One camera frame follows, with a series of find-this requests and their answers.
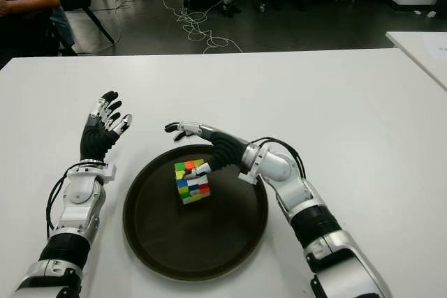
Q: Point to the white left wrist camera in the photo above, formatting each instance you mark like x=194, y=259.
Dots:
x=110, y=171

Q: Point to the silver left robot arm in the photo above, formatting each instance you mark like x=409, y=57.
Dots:
x=77, y=203

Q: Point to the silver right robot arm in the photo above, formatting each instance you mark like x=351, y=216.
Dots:
x=314, y=214

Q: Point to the small white floor object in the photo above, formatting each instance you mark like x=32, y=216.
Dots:
x=431, y=14

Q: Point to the dark brown round plate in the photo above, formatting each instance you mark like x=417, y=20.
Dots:
x=195, y=238

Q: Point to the white side table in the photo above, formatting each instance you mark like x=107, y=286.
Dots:
x=419, y=50

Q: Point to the multicoloured Rubik's cube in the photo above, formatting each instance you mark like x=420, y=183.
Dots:
x=195, y=190

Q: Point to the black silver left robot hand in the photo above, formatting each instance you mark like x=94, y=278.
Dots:
x=93, y=141

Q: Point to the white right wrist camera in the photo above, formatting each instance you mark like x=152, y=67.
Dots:
x=248, y=176

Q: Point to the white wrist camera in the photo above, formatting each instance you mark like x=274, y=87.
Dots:
x=248, y=176
x=110, y=171

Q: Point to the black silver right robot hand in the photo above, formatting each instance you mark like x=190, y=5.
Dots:
x=227, y=151

